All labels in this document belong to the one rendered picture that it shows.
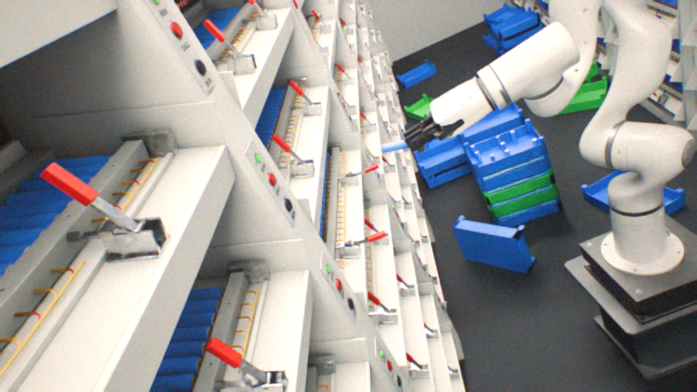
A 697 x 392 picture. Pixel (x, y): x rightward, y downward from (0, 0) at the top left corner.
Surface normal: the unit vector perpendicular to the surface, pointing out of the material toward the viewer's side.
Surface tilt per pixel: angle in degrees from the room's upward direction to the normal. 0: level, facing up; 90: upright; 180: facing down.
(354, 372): 18
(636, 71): 71
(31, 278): 108
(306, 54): 90
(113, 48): 90
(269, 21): 90
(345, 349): 90
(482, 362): 0
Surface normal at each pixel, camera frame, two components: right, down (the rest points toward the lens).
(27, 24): 0.99, -0.09
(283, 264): 0.00, 0.54
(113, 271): -0.11, -0.84
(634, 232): -0.47, 0.65
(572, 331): -0.41, -0.77
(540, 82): 0.13, 0.71
